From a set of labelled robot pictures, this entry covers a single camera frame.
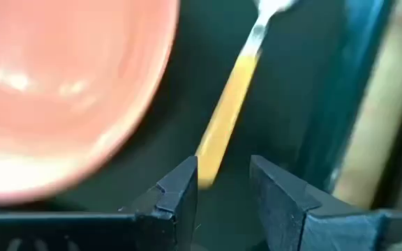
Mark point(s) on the pink round plate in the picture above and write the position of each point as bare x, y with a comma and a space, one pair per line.
65, 87

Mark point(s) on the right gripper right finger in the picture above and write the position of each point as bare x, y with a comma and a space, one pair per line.
281, 216

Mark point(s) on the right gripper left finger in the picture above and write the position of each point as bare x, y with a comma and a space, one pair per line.
173, 216

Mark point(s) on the dark green tray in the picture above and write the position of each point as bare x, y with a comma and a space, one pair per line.
291, 87

